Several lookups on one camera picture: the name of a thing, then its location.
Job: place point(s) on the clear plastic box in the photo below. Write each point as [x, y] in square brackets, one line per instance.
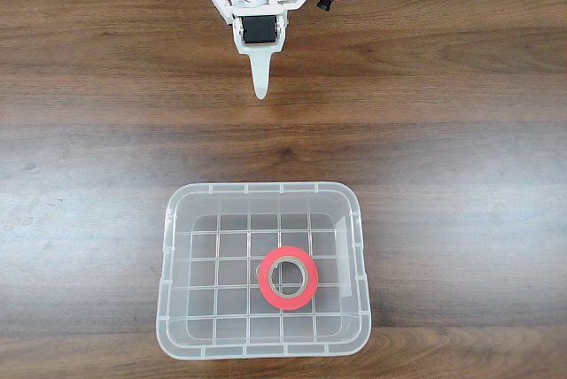
[212, 308]

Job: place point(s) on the red tape roll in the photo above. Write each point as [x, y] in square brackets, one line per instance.
[266, 290]

